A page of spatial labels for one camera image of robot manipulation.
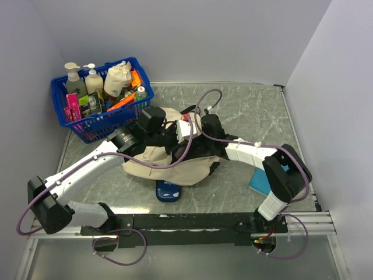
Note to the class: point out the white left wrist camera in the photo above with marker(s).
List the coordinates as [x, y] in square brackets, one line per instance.
[183, 130]

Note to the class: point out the cream pump bottle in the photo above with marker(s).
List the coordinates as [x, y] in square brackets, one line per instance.
[94, 82]

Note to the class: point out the pink box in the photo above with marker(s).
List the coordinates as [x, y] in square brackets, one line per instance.
[72, 110]

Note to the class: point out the blue plastic basket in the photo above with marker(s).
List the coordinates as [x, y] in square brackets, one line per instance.
[99, 126]

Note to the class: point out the blue shark pencil case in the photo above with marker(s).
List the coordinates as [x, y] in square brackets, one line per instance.
[167, 192]

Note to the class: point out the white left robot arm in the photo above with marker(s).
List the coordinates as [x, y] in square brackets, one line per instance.
[52, 201]

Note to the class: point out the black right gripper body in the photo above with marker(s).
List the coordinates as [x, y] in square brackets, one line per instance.
[197, 142]

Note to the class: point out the blue thin booklet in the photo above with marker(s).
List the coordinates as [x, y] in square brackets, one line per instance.
[262, 181]

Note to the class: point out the orange package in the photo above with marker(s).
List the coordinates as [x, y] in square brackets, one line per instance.
[129, 95]

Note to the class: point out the beige canvas backpack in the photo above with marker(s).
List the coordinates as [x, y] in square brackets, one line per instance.
[187, 172]

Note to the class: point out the green pump bottle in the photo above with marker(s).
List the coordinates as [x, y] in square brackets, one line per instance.
[74, 84]

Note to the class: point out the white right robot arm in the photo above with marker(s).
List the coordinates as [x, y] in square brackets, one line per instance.
[288, 176]

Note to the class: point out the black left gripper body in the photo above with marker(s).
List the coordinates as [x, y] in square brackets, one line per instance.
[165, 137]

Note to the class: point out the black green box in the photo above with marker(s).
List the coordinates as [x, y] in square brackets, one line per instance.
[92, 104]

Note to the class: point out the beige cloth pouch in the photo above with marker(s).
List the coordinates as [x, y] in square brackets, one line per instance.
[118, 77]

